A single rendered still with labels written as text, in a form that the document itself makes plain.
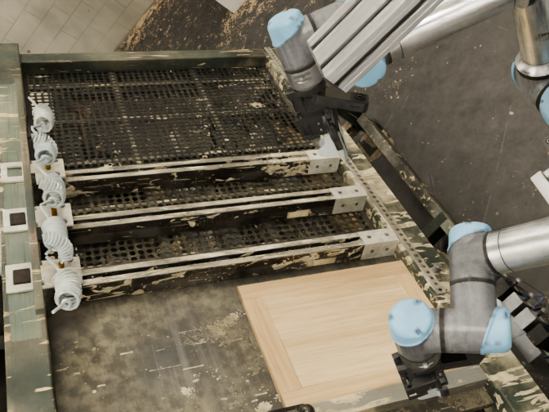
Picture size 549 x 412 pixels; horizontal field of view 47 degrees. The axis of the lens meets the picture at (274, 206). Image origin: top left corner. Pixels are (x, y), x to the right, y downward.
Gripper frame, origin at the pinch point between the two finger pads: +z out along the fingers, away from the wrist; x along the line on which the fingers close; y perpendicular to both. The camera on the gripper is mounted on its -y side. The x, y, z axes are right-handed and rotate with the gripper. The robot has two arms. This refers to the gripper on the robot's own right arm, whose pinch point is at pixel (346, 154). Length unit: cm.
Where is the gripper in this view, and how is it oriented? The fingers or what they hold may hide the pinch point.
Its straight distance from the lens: 145.2
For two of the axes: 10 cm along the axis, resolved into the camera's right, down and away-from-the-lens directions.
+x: -0.9, 6.2, -7.8
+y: -9.2, 2.4, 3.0
